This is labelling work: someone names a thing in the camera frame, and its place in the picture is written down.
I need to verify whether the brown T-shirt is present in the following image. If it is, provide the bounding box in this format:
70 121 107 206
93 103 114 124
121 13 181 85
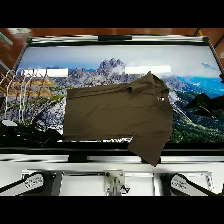
62 70 174 168

